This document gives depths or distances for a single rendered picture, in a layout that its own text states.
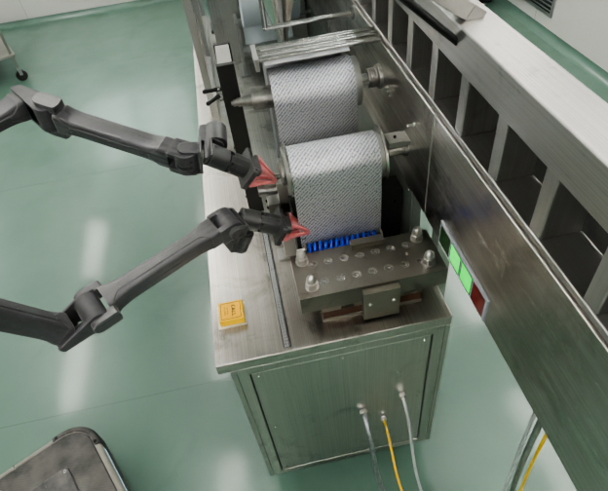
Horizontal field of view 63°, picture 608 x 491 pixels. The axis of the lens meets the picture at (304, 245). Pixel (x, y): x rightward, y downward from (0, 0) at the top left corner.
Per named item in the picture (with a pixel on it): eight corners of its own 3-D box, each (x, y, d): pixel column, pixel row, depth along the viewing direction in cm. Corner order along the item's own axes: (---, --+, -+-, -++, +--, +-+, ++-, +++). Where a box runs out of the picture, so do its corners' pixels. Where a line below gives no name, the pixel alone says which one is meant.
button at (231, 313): (219, 308, 147) (217, 303, 145) (243, 303, 147) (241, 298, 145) (221, 327, 142) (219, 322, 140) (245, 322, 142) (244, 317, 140)
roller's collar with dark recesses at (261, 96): (252, 104, 148) (248, 84, 144) (272, 100, 148) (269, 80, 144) (254, 115, 144) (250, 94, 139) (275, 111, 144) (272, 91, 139)
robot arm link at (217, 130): (181, 176, 126) (176, 153, 119) (181, 142, 132) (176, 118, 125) (229, 173, 128) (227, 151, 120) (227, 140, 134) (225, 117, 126)
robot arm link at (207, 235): (89, 327, 111) (68, 294, 116) (99, 337, 116) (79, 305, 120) (247, 223, 124) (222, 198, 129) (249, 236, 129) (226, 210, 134)
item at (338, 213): (301, 246, 145) (294, 197, 132) (380, 230, 146) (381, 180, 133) (302, 247, 144) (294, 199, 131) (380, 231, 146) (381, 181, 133)
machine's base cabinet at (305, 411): (225, 140, 374) (196, 24, 313) (309, 125, 378) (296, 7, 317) (272, 486, 197) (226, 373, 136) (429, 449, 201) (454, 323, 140)
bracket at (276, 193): (276, 251, 161) (260, 175, 139) (295, 247, 161) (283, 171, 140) (278, 262, 157) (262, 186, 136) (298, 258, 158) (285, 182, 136)
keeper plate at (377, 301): (361, 315, 139) (361, 289, 131) (397, 307, 140) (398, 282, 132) (364, 321, 137) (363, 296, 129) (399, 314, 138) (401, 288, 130)
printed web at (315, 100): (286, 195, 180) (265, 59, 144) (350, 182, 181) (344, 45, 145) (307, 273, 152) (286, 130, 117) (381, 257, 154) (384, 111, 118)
